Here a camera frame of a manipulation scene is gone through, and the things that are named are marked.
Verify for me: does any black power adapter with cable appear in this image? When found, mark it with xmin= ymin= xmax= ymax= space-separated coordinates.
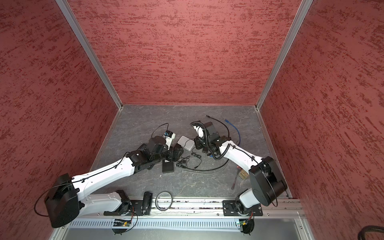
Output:
xmin=176 ymin=153 xmax=202 ymax=170

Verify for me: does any black network switch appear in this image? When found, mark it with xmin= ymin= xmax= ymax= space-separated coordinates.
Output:
xmin=162 ymin=160 xmax=174 ymax=174

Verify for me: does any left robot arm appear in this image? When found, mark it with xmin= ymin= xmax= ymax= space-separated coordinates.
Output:
xmin=42 ymin=144 xmax=184 ymax=228

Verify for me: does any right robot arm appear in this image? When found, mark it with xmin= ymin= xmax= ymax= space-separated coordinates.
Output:
xmin=194 ymin=137 xmax=288 ymax=216

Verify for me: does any brown spice jar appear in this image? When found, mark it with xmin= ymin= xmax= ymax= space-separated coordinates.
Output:
xmin=238 ymin=170 xmax=249 ymax=181

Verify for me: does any white small network switch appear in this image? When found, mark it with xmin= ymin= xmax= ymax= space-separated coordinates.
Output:
xmin=177 ymin=136 xmax=195 ymax=151

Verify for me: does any black ethernet cable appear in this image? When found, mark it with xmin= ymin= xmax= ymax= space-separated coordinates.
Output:
xmin=182 ymin=114 xmax=238 ymax=173

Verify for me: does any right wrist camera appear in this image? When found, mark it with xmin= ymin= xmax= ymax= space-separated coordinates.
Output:
xmin=193 ymin=126 xmax=204 ymax=138

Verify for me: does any blue ethernet cable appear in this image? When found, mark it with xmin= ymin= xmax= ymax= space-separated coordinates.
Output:
xmin=208 ymin=119 xmax=242 ymax=158

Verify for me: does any black cable ring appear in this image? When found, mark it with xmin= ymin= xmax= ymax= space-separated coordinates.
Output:
xmin=154 ymin=191 xmax=174 ymax=212

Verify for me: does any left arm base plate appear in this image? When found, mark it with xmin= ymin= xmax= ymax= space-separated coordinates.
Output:
xmin=103 ymin=200 xmax=143 ymax=216

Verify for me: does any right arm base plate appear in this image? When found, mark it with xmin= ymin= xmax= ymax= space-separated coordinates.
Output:
xmin=222 ymin=200 xmax=263 ymax=217

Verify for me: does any aluminium front rail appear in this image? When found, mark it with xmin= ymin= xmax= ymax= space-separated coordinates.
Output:
xmin=61 ymin=196 xmax=305 ymax=219

